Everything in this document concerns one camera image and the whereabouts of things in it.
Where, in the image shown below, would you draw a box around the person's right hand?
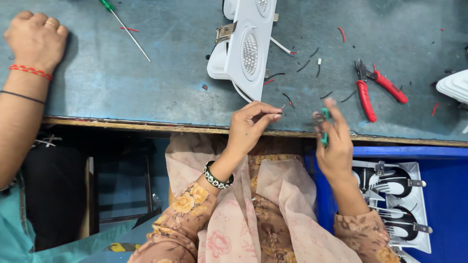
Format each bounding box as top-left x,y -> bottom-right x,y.
314,98 -> 354,180

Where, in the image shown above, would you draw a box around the green handled screwdriver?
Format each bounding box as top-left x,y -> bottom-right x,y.
99,0 -> 151,63

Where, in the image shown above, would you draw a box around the white double LED light fixture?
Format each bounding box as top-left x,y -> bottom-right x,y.
206,0 -> 280,103

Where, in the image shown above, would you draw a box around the pink floral scarf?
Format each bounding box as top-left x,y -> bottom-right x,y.
165,133 -> 362,263

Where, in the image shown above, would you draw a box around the red thread bracelet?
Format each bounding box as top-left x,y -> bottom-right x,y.
9,64 -> 54,82

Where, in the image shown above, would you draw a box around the metal frame under table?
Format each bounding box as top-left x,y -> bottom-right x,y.
88,153 -> 162,225

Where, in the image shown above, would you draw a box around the white fixture with black heatsinks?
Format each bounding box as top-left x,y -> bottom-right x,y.
352,160 -> 434,263

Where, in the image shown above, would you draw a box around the white fixture cable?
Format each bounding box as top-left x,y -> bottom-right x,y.
271,37 -> 297,55

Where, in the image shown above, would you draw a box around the black white beaded bangle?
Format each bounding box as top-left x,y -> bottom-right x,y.
203,161 -> 234,190

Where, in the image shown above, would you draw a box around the black thread wristband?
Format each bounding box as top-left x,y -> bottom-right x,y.
0,90 -> 46,105

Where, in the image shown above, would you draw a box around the yellow black striped object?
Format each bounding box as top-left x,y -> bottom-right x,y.
106,243 -> 141,253

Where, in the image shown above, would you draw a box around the green handled wire cutter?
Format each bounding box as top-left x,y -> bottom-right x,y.
314,108 -> 332,147

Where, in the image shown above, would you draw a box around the white light fixture housing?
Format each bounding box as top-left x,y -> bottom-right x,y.
436,69 -> 468,105

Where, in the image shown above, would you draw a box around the scattered cut wire scraps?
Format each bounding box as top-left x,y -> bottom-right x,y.
120,26 -> 445,117

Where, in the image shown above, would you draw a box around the red handled pliers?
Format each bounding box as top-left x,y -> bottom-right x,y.
354,58 -> 409,123

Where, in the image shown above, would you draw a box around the blue plastic crate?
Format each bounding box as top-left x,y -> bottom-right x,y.
305,146 -> 468,263

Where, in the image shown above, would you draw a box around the person's left hand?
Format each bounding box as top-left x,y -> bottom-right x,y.
227,102 -> 284,158

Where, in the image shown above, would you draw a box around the brown floral dress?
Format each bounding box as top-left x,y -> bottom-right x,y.
128,153 -> 403,263

